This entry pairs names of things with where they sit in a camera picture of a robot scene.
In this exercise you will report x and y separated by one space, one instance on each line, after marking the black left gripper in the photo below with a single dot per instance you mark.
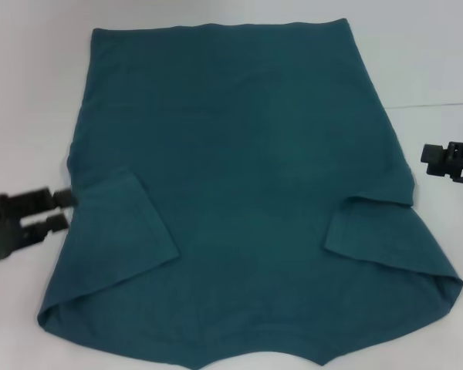
7 227

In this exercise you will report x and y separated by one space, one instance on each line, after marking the blue-green short-sleeved shirt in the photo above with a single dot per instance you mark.
235 154

